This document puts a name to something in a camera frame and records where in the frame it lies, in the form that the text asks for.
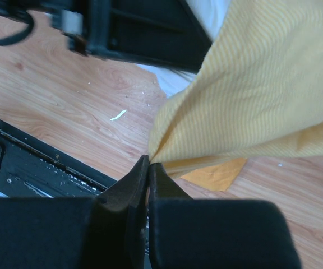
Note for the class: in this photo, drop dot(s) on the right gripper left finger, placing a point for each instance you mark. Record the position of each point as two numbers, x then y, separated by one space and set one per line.
105 231

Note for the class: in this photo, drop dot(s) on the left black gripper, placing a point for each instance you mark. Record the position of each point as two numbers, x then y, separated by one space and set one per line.
156 33

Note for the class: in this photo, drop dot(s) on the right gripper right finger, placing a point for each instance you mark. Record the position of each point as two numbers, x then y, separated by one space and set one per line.
222 233

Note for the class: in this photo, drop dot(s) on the white pillow with bear print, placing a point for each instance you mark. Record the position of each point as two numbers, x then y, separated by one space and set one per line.
210 14

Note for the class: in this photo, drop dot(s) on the yellow pillowcase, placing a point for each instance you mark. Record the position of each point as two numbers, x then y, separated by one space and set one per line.
259 92

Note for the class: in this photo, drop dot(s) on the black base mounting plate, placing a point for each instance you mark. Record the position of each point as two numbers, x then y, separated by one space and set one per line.
32 168

